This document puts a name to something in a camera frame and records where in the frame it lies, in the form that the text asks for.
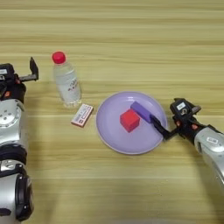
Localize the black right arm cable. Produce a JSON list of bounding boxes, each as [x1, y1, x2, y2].
[[207, 123, 224, 135]]

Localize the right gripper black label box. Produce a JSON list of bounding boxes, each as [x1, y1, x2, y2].
[[170, 99, 193, 117]]

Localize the red cube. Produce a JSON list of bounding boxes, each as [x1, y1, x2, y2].
[[119, 108, 141, 133]]

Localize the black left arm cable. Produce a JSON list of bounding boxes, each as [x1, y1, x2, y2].
[[0, 82, 9, 101]]

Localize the purple rectangular block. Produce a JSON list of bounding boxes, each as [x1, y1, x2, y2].
[[129, 101, 158, 124]]

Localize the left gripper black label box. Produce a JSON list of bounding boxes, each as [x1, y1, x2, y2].
[[0, 63, 16, 83]]

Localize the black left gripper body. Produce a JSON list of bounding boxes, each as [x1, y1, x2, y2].
[[0, 73, 39, 103]]

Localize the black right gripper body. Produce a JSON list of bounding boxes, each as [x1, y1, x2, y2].
[[163, 105, 210, 144]]

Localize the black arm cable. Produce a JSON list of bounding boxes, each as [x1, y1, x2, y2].
[[207, 123, 224, 135], [0, 82, 9, 101]]

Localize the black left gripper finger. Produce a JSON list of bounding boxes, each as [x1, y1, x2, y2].
[[29, 56, 39, 77]]

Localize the lilac round plate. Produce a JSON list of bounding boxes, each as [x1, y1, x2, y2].
[[95, 91, 169, 156]]

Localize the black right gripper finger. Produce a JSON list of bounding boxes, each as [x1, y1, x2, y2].
[[150, 114, 172, 141], [174, 97, 197, 112]]

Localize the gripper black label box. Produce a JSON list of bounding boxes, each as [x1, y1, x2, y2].
[[0, 63, 16, 83], [170, 99, 193, 117]]

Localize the clear bottle with red cap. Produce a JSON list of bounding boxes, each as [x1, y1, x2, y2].
[[52, 51, 83, 109]]

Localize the small red white box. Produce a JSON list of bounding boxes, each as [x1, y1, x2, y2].
[[70, 103, 95, 129]]

